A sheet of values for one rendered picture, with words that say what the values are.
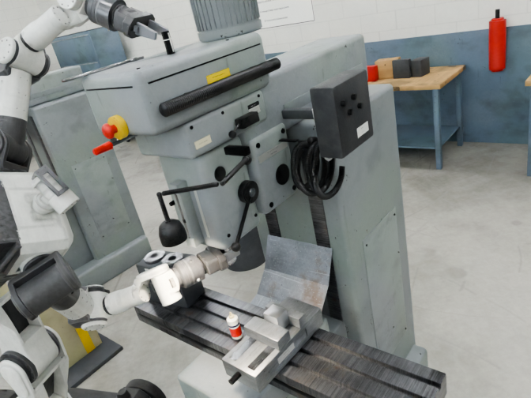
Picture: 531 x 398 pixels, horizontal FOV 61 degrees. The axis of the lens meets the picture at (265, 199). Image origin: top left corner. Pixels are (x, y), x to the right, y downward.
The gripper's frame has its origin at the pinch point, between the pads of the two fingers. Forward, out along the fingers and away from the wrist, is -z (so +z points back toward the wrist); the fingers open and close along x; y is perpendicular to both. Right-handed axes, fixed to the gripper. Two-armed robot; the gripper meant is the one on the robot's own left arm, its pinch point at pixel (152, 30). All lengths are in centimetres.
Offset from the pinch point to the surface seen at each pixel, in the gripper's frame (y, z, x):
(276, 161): -29, -42, -15
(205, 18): 4.3, -7.8, -14.6
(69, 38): -275, 468, -552
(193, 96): -5.8, -22.1, 14.7
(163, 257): -93, -11, -16
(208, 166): -26.2, -28.3, 9.1
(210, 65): -1.2, -19.7, 3.0
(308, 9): -69, 61, -473
